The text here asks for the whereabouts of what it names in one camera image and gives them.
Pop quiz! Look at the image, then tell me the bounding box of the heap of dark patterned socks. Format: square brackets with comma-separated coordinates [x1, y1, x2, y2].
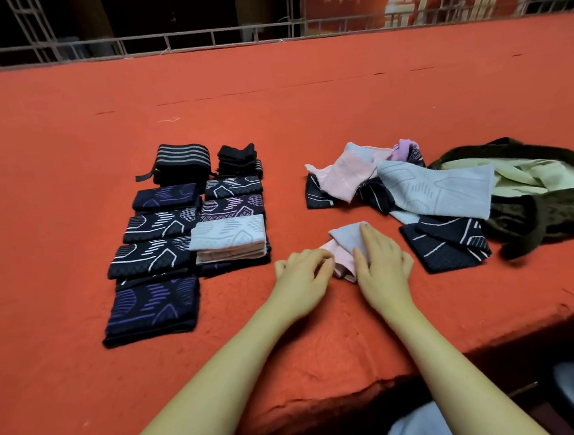
[301, 137, 431, 222]

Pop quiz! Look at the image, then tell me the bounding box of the person's left hand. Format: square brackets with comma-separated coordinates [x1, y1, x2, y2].
[262, 246, 341, 327]

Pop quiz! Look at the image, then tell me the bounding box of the person's right hand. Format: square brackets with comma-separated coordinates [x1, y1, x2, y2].
[351, 219, 420, 324]

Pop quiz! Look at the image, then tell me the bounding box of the single navy purple-cuffed sock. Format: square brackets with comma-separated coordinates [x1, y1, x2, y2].
[99, 274, 206, 349]

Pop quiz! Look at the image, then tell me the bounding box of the single black white-patterned sock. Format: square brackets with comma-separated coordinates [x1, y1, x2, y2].
[105, 235, 196, 280]
[121, 206, 203, 244]

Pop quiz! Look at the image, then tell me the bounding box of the single black grey-striped sock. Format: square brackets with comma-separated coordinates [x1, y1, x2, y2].
[203, 173, 265, 200]

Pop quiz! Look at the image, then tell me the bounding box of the person's left forearm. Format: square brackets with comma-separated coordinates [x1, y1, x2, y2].
[96, 298, 305, 435]

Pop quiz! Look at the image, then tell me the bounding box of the dark brown door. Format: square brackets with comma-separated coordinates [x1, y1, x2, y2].
[101, 0, 238, 37]

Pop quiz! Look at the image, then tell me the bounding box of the grey metal truss tower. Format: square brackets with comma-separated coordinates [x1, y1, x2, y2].
[7, 0, 62, 64]
[286, 0, 308, 38]

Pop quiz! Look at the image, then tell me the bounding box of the single black white-lined sock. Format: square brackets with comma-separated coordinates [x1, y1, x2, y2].
[398, 211, 493, 276]

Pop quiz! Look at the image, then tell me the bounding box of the person's right forearm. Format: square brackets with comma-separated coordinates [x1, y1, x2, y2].
[378, 294, 553, 435]

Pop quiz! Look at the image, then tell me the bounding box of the person's pale blue clothing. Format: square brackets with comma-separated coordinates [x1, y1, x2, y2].
[379, 400, 459, 435]

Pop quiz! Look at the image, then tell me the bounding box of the single black purple-lined sock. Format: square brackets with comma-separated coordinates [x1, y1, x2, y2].
[115, 270, 194, 289]
[197, 193, 266, 222]

